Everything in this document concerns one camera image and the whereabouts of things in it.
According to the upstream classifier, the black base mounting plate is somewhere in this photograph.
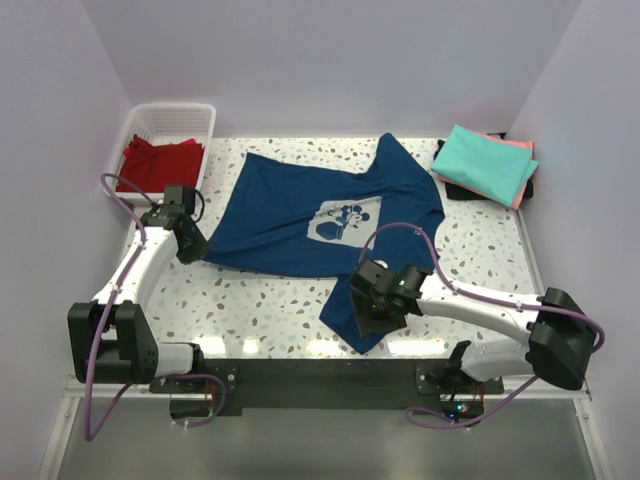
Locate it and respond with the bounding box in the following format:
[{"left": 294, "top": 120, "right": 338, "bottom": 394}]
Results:
[{"left": 148, "top": 355, "right": 505, "bottom": 427}]

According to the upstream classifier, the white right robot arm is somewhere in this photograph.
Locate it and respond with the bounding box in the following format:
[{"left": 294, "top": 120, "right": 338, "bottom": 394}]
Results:
[{"left": 349, "top": 260, "right": 599, "bottom": 393}]

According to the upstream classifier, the navy blue t-shirt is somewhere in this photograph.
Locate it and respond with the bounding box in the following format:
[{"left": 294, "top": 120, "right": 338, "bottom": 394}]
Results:
[{"left": 205, "top": 134, "right": 445, "bottom": 354}]

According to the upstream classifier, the folded salmon pink t-shirt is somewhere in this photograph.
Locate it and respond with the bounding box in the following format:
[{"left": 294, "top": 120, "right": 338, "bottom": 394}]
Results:
[{"left": 483, "top": 134, "right": 539, "bottom": 209}]

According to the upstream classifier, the aluminium extrusion rail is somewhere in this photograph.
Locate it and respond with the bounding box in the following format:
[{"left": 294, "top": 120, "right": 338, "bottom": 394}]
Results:
[{"left": 63, "top": 376, "right": 591, "bottom": 403}]

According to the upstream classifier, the folded teal t-shirt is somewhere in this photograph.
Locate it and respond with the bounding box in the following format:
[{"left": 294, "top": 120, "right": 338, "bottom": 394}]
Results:
[{"left": 430, "top": 123, "right": 540, "bottom": 209}]

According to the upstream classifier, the white plastic laundry basket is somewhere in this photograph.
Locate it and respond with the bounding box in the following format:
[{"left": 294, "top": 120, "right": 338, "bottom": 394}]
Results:
[{"left": 99, "top": 102, "right": 216, "bottom": 206}]

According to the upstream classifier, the red t-shirt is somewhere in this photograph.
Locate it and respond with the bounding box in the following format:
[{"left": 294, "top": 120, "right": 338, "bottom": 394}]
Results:
[{"left": 119, "top": 135, "right": 204, "bottom": 193}]

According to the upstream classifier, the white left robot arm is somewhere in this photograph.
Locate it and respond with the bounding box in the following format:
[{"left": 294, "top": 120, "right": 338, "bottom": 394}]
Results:
[{"left": 67, "top": 185, "right": 209, "bottom": 392}]

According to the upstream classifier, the folded black t-shirt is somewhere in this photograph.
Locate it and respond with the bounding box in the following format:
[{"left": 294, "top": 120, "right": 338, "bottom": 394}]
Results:
[{"left": 437, "top": 132, "right": 534, "bottom": 210}]

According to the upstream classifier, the magenta pink garment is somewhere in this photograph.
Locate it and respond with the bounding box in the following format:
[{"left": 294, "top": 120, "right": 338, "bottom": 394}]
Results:
[{"left": 175, "top": 138, "right": 204, "bottom": 150}]

